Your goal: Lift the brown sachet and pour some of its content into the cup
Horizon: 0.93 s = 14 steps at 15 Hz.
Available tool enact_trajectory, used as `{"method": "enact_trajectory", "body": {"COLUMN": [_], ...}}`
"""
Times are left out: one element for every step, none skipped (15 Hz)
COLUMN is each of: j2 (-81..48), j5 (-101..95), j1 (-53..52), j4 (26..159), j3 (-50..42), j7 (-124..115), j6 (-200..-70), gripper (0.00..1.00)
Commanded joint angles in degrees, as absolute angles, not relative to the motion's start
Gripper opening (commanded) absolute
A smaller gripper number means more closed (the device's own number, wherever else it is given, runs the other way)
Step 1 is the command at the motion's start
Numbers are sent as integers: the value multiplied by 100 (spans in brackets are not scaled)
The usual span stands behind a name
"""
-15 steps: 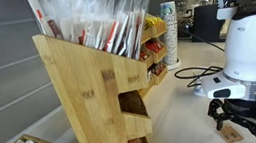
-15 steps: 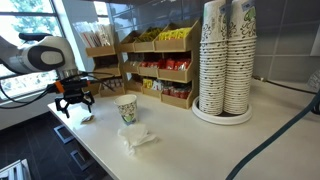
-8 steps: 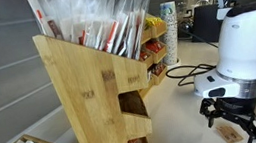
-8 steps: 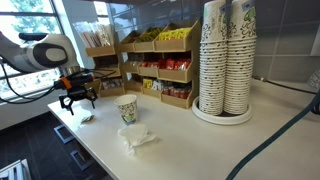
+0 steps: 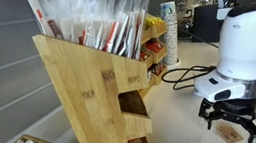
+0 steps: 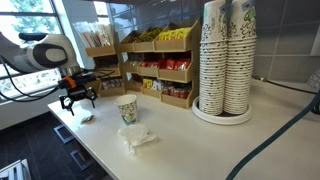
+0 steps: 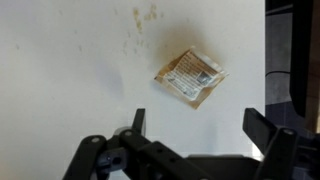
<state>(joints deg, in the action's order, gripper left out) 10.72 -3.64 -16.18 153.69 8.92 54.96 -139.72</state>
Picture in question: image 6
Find small bunch of red sachets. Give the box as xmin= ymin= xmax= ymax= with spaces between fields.
xmin=139 ymin=59 xmax=167 ymax=69

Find large bunch of red sachets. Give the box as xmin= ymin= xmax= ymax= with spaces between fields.
xmin=165 ymin=58 xmax=192 ymax=72

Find red sachets with dark print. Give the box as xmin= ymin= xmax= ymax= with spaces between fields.
xmin=162 ymin=84 xmax=192 ymax=100

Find yellow packet with dark print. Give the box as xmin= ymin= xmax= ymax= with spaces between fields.
xmin=142 ymin=78 xmax=154 ymax=90

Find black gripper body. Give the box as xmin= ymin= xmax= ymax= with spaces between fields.
xmin=65 ymin=83 xmax=92 ymax=101

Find thin black power cable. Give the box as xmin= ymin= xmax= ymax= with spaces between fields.
xmin=252 ymin=75 xmax=320 ymax=96

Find printed paper cup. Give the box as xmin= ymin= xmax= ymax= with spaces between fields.
xmin=113 ymin=93 xmax=139 ymax=126

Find olive yellow sachets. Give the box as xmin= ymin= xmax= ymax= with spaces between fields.
xmin=137 ymin=27 xmax=164 ymax=43

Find crumpled white napkin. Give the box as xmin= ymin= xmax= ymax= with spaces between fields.
xmin=117 ymin=123 xmax=159 ymax=157

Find grey cabinet handle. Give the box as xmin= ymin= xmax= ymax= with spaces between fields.
xmin=69 ymin=149 xmax=95 ymax=172
xmin=53 ymin=124 xmax=75 ymax=145

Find bright yellow sachets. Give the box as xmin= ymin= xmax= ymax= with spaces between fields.
xmin=158 ymin=27 xmax=193 ymax=42

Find wrist camera with orange mount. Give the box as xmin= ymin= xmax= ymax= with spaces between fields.
xmin=61 ymin=74 xmax=98 ymax=90

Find white round cup tray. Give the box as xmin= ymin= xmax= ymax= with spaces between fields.
xmin=191 ymin=95 xmax=253 ymax=126

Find clear wrapped stirrer packets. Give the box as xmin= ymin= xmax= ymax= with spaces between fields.
xmin=73 ymin=21 xmax=115 ymax=48

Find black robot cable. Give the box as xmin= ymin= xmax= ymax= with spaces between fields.
xmin=0 ymin=56 xmax=68 ymax=103

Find tall bamboo organizer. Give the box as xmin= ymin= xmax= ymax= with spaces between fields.
xmin=84 ymin=44 xmax=126 ymax=98

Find white packets in rack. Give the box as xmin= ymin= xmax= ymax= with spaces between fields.
xmin=151 ymin=79 xmax=164 ymax=92

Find clear patterned object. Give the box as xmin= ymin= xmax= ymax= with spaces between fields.
xmin=307 ymin=68 xmax=320 ymax=91

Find wooden condiment bin rack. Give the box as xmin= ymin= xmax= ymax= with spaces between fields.
xmin=118 ymin=18 xmax=203 ymax=110

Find brown sachet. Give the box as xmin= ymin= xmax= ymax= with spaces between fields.
xmin=80 ymin=114 xmax=95 ymax=124

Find white metal rack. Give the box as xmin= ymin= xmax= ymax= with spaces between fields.
xmin=0 ymin=159 xmax=33 ymax=180

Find tall stack of paper cups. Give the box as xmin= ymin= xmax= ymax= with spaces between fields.
xmin=198 ymin=0 xmax=229 ymax=116
xmin=223 ymin=0 xmax=258 ymax=115

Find dark teal hose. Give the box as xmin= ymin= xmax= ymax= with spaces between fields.
xmin=224 ymin=96 xmax=320 ymax=180

